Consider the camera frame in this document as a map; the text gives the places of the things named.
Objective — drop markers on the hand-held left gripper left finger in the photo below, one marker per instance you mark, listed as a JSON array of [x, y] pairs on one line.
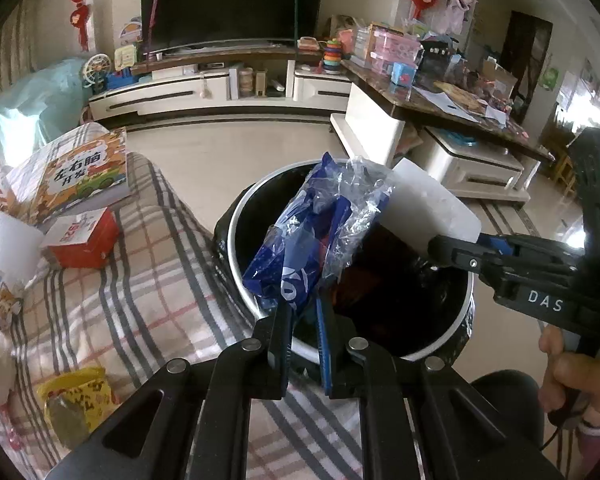
[[275, 350]]

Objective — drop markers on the blue toy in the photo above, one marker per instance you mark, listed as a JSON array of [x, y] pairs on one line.
[[120, 80]]

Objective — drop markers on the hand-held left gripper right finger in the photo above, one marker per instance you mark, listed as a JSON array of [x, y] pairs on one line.
[[324, 345]]

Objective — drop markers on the orange picture book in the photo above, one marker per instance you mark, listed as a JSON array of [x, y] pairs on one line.
[[70, 175]]

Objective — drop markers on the yellow green toy board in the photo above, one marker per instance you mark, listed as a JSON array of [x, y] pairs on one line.
[[125, 56]]

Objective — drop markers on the brown topped coffee table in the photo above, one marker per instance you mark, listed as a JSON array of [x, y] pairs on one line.
[[430, 110]]

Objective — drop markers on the black box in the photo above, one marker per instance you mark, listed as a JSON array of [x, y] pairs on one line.
[[437, 62]]

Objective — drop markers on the smooth white plastic cup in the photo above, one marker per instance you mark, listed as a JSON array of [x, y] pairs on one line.
[[430, 210]]

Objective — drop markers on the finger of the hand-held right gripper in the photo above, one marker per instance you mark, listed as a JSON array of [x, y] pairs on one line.
[[502, 242], [472, 260]]

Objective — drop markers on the pink toy box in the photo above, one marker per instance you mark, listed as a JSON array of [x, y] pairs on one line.
[[395, 47]]

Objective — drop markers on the red cardboard box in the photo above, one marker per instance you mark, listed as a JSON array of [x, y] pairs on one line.
[[82, 240]]

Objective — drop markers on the yellow snack wrapper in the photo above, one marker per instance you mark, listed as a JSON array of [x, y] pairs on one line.
[[75, 395]]

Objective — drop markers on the white round toy wheel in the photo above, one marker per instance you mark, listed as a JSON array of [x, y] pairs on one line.
[[97, 70]]

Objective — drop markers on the person's black trouser leg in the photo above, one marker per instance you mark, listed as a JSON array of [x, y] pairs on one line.
[[505, 405]]

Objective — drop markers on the person's right hand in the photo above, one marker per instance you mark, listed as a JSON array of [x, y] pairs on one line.
[[580, 380]]

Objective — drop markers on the white ribbed cup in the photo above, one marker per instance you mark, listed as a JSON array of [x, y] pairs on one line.
[[12, 250]]

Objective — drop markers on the teal covered sofa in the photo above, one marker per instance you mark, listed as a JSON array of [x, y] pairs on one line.
[[35, 100]]

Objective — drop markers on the blue snack packet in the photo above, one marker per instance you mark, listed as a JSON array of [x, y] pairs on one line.
[[290, 255]]

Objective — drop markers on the black round trash bin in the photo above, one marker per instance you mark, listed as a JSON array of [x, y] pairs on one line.
[[395, 310]]

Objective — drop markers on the black television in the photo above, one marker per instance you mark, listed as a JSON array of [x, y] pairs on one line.
[[230, 5]]

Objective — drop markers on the beige patterned curtain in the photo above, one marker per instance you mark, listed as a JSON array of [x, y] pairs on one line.
[[10, 50]]

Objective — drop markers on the round colourful sign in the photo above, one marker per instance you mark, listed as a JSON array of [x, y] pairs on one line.
[[130, 30]]

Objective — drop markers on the white television cabinet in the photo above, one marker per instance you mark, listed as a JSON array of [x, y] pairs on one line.
[[205, 91]]

